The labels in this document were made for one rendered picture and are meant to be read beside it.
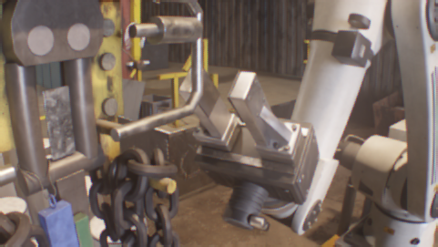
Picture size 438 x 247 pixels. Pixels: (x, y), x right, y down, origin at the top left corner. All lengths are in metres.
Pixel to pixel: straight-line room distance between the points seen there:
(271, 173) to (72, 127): 0.37
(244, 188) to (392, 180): 0.91
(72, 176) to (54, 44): 0.14
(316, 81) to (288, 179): 0.37
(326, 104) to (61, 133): 0.68
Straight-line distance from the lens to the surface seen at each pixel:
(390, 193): 1.47
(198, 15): 0.44
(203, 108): 0.53
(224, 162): 0.63
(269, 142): 0.56
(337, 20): 0.90
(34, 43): 0.30
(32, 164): 0.33
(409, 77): 1.05
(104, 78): 0.39
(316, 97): 0.87
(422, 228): 1.62
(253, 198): 0.65
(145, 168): 0.34
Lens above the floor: 1.60
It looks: 16 degrees down
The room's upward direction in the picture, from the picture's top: straight up
